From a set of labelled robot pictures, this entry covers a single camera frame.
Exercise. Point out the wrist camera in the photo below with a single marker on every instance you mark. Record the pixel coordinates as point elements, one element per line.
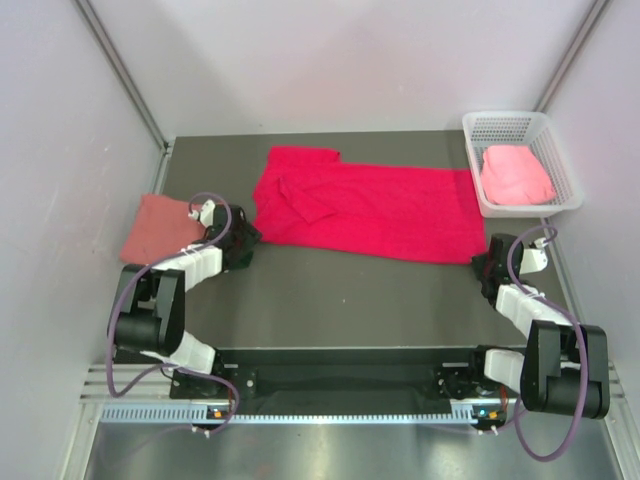
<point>204,214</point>
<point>534,258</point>

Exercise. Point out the magenta t shirt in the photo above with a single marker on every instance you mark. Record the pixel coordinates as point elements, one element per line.
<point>309,197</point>

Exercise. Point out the slotted grey cable duct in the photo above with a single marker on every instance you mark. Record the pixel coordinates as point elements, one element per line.
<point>202,414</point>

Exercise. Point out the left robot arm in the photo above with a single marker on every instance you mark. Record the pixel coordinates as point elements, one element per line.
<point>165,257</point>

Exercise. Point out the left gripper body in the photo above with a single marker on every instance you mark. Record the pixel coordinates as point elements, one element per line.
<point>246,238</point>

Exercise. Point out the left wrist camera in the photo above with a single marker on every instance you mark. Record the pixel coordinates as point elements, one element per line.
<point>204,214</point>

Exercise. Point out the white plastic basket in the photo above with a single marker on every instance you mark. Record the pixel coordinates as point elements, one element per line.
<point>531,129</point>

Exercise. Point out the light pink t shirt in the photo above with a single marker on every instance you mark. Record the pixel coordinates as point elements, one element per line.
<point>512,175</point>

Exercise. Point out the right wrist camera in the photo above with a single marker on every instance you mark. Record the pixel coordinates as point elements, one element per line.
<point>534,258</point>

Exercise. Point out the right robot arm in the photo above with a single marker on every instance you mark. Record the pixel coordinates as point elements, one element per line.
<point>561,365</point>

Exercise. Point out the folded salmon t shirt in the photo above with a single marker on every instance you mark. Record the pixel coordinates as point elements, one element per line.
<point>162,227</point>

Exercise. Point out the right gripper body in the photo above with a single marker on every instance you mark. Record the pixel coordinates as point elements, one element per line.
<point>481,266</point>

